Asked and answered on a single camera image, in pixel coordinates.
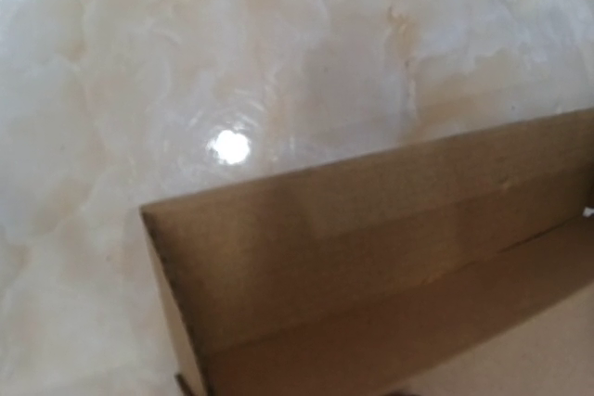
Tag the brown cardboard box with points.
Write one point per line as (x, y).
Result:
(352, 277)

